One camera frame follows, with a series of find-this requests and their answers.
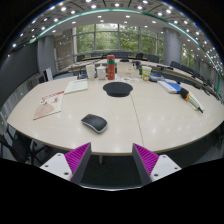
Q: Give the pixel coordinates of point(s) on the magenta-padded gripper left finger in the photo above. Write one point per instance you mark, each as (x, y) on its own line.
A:
(77, 156)

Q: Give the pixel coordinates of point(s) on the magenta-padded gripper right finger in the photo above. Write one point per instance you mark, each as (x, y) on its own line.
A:
(146, 158)

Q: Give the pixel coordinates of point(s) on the black computer mouse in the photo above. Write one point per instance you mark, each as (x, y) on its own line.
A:
(94, 122)

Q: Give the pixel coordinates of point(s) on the black mouse pad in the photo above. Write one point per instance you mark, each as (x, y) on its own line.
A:
(117, 89)

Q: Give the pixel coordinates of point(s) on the red and white magazine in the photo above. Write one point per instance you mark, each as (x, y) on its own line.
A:
(49, 105)

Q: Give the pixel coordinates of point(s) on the black office chair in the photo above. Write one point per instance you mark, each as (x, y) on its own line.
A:
(18, 150)

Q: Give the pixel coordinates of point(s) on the white paper booklet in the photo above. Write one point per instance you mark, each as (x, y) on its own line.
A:
(76, 86)

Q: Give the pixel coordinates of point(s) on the black and yellow tool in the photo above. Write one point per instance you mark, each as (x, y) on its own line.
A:
(185, 94)

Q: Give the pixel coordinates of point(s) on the blue and white book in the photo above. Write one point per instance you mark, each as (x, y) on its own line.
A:
(170, 86)

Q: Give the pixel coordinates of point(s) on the grey microphone base unit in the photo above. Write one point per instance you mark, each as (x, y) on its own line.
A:
(156, 78)

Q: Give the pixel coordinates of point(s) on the green printed paper cup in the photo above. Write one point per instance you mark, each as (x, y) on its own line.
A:
(146, 74)

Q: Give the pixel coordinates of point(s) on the white paper cup stack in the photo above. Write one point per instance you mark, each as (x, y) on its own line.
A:
(90, 71)

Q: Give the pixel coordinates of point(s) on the white lidded mug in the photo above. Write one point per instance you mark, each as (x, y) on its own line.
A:
(101, 73)

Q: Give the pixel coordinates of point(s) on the white compartment box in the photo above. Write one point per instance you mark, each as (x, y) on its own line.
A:
(126, 70)

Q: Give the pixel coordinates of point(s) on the red green-banded drink bottle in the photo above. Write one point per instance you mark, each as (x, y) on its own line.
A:
(111, 70)

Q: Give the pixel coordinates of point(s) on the dark office chairs group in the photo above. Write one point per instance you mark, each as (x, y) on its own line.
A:
(153, 58)

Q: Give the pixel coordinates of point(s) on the ceiling lights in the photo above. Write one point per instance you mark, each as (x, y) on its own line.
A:
(63, 9)

